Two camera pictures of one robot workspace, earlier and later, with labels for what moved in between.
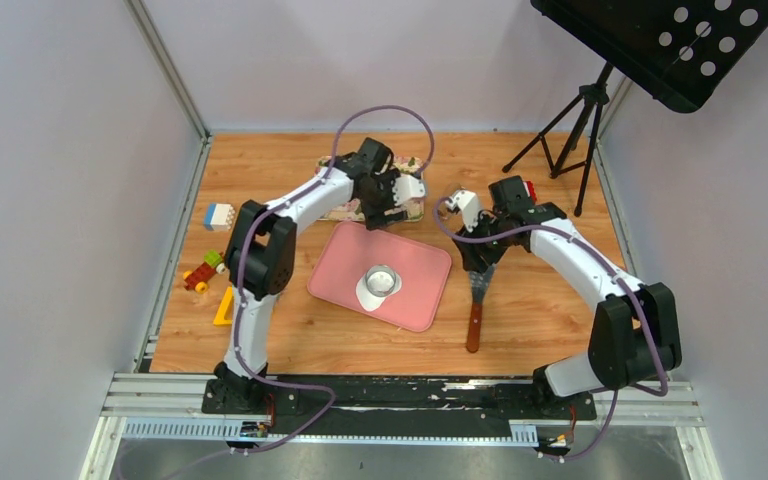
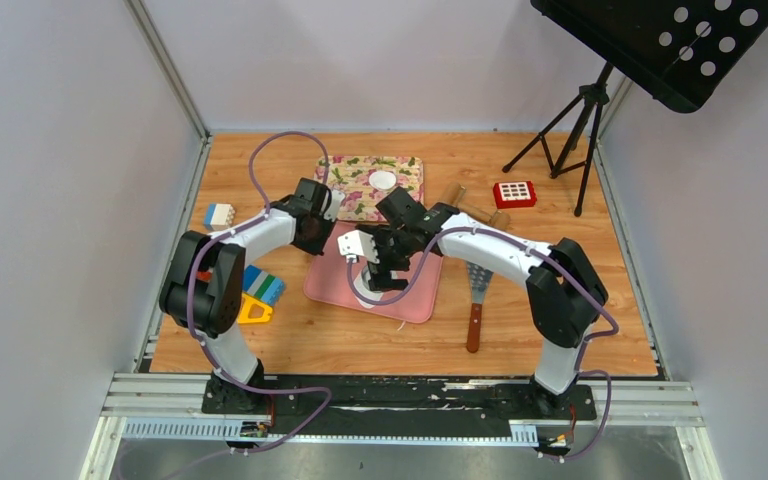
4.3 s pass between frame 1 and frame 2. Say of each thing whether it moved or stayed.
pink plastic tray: stayed
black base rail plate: stayed
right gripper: moved
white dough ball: stayed
